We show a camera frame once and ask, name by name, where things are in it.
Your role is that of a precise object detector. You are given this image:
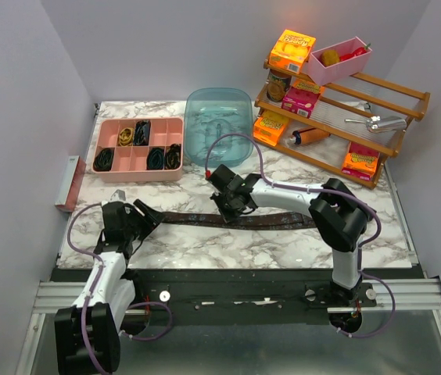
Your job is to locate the brown round toy fruit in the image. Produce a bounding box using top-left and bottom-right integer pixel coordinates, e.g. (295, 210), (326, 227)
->
(320, 49), (340, 67)

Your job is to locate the black yellow rolled tie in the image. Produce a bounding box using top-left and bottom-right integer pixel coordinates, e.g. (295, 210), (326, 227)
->
(164, 144), (181, 170)

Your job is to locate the pink compartment organizer tray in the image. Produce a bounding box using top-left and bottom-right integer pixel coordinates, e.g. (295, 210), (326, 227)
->
(91, 117), (185, 183)

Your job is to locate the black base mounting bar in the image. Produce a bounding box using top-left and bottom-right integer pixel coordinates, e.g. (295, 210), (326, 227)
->
(123, 269), (376, 331)

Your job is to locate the purple cable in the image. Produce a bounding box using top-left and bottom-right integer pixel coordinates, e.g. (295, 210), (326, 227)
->
(203, 132), (397, 340)
(66, 201), (174, 375)

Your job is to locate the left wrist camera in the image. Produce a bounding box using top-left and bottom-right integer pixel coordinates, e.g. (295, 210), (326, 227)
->
(110, 189), (127, 202)

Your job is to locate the metal scoop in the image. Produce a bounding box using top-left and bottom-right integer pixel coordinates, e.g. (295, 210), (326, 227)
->
(344, 116), (407, 134)

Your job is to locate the dark blue rolled tie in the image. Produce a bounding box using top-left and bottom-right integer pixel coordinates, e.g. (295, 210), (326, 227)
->
(133, 120), (151, 146)

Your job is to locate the pink rectangular bin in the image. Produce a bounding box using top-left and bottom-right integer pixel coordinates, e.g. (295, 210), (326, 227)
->
(307, 37), (372, 86)

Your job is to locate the orange pump bottle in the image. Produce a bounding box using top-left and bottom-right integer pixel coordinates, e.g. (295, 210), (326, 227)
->
(286, 128), (330, 146)

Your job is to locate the yellow label can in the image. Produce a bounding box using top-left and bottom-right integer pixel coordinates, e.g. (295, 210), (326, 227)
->
(267, 70), (292, 102)

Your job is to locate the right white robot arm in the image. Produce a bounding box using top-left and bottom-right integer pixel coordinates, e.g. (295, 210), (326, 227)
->
(206, 165), (375, 306)

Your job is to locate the pink white box at wall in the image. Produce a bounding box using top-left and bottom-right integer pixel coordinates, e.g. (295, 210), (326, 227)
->
(55, 155), (86, 213)

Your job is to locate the orange box top shelf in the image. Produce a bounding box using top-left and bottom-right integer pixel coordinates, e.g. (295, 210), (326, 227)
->
(268, 29), (316, 73)

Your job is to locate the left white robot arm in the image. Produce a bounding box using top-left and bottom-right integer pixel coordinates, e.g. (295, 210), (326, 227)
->
(54, 199), (173, 374)

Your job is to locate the dark green rolled tie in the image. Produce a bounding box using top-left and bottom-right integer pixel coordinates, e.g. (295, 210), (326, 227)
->
(92, 148), (114, 172)

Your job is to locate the teal black rolled tie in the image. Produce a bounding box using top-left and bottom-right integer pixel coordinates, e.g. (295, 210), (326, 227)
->
(146, 147), (165, 170)

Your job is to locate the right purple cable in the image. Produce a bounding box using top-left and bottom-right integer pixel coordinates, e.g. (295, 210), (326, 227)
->
(203, 132), (397, 340)

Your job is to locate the wooden tiered shelf rack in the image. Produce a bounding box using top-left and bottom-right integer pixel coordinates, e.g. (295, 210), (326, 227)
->
(254, 73), (431, 189)

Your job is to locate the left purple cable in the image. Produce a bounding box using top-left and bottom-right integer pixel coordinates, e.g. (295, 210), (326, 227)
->
(66, 201), (174, 375)

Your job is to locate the pink box middle shelf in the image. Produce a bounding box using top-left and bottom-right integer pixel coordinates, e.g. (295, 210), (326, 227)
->
(281, 79), (325, 118)

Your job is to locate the orange pink box lower right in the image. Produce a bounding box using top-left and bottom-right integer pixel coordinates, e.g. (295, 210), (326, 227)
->
(341, 142), (380, 181)

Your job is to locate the red toy pepper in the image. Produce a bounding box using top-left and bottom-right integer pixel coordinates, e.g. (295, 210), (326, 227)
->
(339, 44), (370, 62)

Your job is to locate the blue transparent plastic tub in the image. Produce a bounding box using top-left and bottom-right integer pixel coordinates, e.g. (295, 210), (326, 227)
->
(184, 87), (253, 168)

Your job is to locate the orange box lower left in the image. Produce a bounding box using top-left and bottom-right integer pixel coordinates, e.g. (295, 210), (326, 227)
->
(253, 110), (291, 146)

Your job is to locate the aluminium rail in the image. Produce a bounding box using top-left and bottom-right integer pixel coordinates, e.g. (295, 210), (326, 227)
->
(33, 278), (441, 314)

